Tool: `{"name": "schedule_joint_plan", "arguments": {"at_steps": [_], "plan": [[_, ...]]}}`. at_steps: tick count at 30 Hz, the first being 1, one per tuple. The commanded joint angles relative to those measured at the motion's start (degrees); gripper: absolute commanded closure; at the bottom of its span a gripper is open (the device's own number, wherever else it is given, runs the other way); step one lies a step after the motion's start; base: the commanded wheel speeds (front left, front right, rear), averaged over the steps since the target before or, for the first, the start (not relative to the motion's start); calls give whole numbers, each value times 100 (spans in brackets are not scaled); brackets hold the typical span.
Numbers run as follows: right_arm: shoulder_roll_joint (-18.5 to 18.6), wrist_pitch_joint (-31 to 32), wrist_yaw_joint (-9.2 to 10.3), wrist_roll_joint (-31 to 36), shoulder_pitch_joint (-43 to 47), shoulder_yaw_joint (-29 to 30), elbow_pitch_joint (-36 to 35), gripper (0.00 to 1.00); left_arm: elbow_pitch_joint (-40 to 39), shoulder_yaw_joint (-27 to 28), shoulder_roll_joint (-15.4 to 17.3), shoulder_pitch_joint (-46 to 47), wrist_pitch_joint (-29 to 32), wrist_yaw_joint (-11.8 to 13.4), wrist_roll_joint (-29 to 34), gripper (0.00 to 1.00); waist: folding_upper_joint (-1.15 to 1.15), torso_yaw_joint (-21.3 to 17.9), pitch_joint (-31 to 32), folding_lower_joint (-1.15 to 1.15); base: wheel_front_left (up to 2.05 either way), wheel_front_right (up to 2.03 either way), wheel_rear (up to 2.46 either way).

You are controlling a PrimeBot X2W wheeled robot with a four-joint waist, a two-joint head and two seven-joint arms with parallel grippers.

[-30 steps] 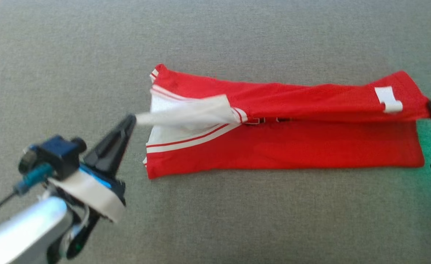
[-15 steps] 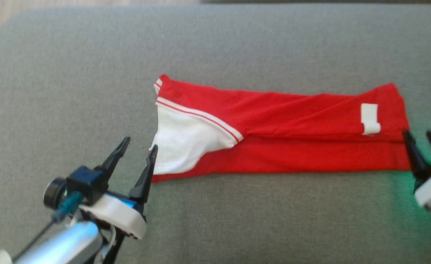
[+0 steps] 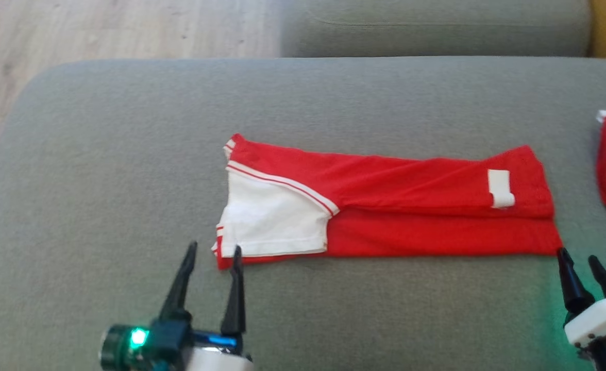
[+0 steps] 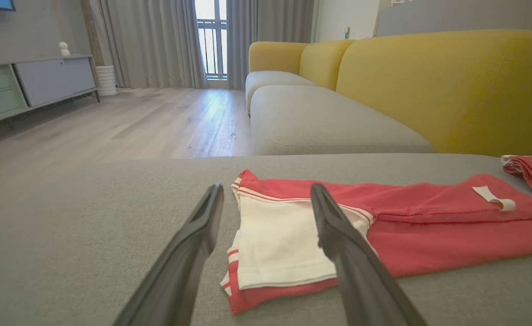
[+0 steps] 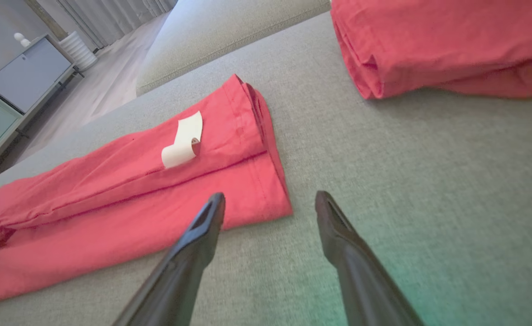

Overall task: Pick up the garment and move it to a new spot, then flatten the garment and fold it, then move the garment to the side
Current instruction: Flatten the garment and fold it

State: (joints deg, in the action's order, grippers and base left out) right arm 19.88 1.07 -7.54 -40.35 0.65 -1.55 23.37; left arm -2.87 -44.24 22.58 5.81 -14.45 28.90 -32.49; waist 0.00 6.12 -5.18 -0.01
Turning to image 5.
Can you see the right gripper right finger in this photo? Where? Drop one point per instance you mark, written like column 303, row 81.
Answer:
column 361, row 280

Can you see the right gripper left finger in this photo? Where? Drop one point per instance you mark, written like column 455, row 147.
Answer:
column 180, row 271

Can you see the white garment label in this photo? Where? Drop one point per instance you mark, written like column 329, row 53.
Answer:
column 184, row 140

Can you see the red long trousers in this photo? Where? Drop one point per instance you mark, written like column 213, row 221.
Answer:
column 112, row 217

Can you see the grey fabric sofa seat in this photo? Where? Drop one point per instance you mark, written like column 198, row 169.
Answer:
column 406, row 181

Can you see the light grey sofa section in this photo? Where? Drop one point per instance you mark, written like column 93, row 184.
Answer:
column 230, row 36

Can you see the white ribbed vase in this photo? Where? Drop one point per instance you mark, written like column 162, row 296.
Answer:
column 78, row 50

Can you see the folded red fabric stack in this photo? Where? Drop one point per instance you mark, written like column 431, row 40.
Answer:
column 429, row 45

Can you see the grey blue sideboard cabinet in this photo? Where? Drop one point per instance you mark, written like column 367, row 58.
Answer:
column 26, row 77

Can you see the grey curtain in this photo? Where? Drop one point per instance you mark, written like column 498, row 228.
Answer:
column 112, row 18

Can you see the small white figurine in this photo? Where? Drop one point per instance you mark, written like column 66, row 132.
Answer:
column 21, row 40

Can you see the brown wooden post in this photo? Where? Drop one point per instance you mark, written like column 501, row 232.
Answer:
column 44, row 16

